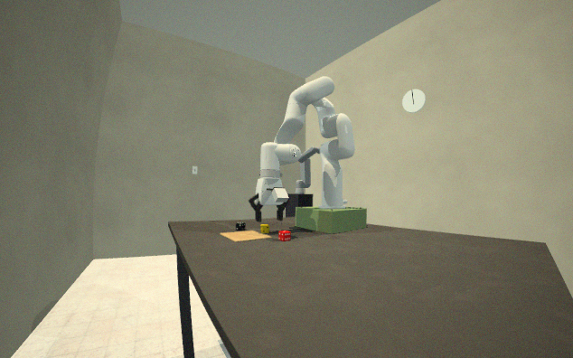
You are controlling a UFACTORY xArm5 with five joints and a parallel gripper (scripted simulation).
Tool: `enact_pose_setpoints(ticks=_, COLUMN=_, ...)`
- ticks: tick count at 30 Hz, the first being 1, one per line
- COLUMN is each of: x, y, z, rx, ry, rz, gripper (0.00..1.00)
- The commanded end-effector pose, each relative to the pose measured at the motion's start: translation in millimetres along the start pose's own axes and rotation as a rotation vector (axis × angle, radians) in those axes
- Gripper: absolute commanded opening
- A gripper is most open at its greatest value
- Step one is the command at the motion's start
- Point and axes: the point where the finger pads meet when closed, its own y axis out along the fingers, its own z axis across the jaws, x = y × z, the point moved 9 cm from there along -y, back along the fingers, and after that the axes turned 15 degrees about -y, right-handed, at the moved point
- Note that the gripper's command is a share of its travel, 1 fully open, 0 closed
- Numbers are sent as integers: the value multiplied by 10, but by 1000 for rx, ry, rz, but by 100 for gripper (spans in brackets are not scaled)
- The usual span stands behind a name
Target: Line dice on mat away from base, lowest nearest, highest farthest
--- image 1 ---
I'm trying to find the tan flat mat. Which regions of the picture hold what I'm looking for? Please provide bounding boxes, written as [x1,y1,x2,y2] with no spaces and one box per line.
[220,231,272,242]

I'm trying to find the red die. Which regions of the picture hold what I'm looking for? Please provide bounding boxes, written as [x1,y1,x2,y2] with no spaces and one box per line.
[278,231,291,241]

